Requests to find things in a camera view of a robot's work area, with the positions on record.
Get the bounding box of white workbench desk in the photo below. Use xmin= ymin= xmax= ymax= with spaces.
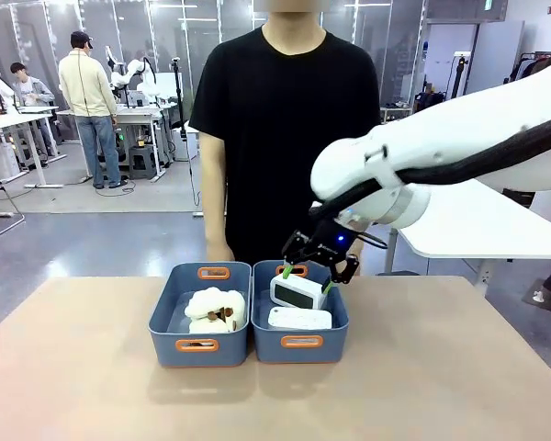
xmin=55 ymin=101 xmax=175 ymax=183

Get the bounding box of black light stand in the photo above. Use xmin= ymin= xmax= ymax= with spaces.
xmin=444 ymin=53 xmax=469 ymax=100

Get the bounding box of dark grey step stool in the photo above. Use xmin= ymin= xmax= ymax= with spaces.
xmin=128 ymin=145 xmax=160 ymax=181

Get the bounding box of black camera tripod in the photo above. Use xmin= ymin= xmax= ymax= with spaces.
xmin=170 ymin=57 xmax=202 ymax=218

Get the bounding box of white digital clock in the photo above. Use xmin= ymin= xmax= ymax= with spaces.
xmin=266 ymin=306 xmax=333 ymax=331
xmin=269 ymin=274 xmax=332 ymax=310

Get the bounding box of person's right forearm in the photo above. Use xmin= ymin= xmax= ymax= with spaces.
xmin=200 ymin=178 xmax=229 ymax=247

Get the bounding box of blue basket with orange handles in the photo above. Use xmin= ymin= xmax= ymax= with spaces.
xmin=148 ymin=261 xmax=253 ymax=368
xmin=250 ymin=260 xmax=350 ymax=365

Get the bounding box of seated person in grey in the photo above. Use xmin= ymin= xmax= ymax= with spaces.
xmin=9 ymin=62 xmax=56 ymax=157

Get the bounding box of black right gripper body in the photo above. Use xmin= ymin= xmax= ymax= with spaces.
xmin=309 ymin=218 xmax=360 ymax=268

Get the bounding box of white plush toy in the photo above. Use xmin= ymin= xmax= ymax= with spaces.
xmin=188 ymin=319 xmax=239 ymax=334
xmin=185 ymin=287 xmax=248 ymax=323

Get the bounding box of clothes rack with coats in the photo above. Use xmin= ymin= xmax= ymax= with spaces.
xmin=504 ymin=51 xmax=551 ymax=86

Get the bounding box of person in black t-shirt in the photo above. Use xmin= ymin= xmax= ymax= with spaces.
xmin=188 ymin=0 xmax=382 ymax=264

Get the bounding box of large white table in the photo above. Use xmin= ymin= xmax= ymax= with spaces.
xmin=388 ymin=178 xmax=551 ymax=288

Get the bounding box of man in cream jacket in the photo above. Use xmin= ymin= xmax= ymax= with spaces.
xmin=58 ymin=30 xmax=123 ymax=190

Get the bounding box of white office desk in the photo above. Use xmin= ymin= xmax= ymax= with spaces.
xmin=0 ymin=112 xmax=68 ymax=189

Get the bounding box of black right arm cable sleeve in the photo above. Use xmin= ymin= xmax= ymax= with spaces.
xmin=308 ymin=107 xmax=551 ymax=217

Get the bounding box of person's left hand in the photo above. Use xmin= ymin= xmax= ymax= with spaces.
xmin=348 ymin=238 xmax=367 ymax=277

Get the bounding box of wooden shoe rack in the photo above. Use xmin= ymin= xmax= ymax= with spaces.
xmin=379 ymin=105 xmax=414 ymax=124

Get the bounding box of person's right hand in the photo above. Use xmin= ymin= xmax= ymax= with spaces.
xmin=205 ymin=243 xmax=237 ymax=264

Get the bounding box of black bags pile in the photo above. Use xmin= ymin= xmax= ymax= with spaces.
xmin=415 ymin=91 xmax=447 ymax=114

